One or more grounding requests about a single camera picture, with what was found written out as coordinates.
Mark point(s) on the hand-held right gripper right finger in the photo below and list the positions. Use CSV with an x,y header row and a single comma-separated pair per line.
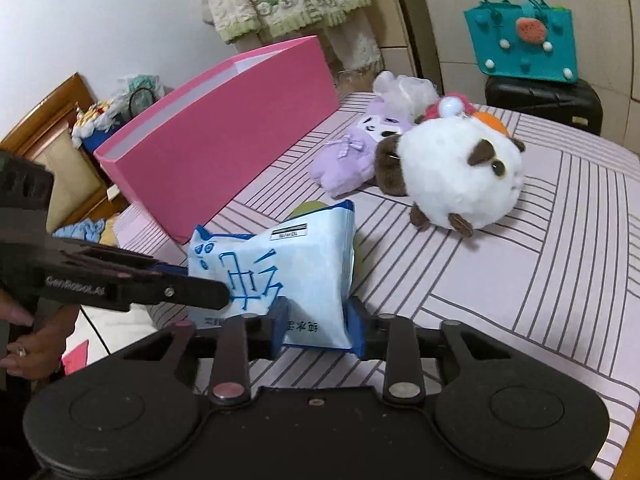
x,y
360,332

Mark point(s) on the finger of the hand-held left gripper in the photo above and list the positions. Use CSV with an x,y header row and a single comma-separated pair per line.
x,y
170,270
200,295

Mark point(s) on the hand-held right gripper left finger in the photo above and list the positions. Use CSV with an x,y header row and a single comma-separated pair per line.
x,y
279,329

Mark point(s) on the blue and white tissue pack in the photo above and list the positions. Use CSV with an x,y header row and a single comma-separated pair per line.
x,y
300,270

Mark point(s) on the pink storage box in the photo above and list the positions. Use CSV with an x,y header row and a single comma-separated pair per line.
x,y
225,150

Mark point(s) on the purple plush toy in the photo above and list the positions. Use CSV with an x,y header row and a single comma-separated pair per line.
x,y
350,155

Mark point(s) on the white round plush toy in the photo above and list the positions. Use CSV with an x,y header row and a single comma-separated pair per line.
x,y
450,175

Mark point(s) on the orange soft ball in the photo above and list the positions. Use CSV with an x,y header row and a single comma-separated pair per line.
x,y
489,124

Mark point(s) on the person's left hand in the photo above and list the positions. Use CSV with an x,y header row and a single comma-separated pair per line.
x,y
45,340

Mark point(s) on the blue cloth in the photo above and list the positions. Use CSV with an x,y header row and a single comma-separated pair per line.
x,y
80,232

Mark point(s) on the green round object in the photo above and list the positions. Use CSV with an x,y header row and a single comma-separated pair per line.
x,y
311,207

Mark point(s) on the striped bed sheet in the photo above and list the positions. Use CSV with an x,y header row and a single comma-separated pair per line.
x,y
500,285

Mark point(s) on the yellow and white bag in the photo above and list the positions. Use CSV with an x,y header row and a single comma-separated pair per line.
x,y
97,120

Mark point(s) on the white plastic bag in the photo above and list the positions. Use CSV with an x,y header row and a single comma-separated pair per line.
x,y
142,87

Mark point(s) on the cream fleece pajama pants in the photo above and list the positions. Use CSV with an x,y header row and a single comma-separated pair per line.
x,y
355,45

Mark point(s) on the cream fleece pajama top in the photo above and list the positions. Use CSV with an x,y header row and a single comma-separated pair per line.
x,y
280,0

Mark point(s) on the black suitcase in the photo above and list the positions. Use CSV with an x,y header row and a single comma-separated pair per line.
x,y
540,102

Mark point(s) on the teal felt handbag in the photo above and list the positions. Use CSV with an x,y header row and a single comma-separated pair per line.
x,y
520,55

